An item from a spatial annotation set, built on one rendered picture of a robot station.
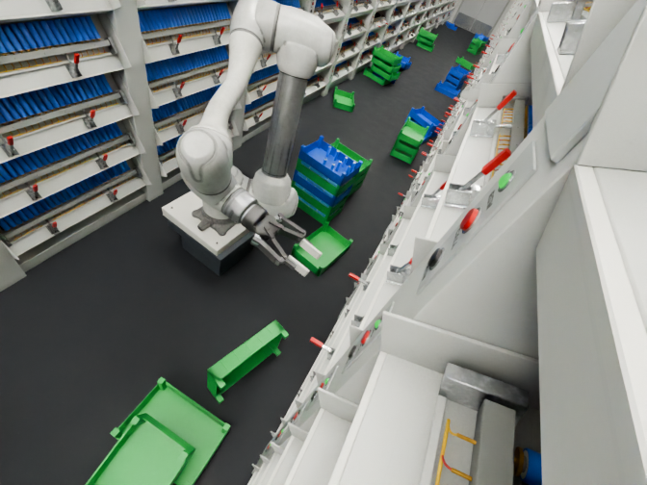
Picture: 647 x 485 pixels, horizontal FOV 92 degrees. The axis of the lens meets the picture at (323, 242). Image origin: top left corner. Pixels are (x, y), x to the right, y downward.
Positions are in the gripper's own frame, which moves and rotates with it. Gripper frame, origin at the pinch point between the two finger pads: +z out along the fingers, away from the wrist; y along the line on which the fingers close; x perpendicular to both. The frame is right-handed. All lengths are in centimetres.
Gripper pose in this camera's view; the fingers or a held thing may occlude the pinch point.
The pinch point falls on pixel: (305, 258)
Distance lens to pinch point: 87.9
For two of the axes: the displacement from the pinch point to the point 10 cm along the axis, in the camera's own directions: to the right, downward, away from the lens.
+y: -4.5, 5.9, -6.8
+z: 7.8, 6.3, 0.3
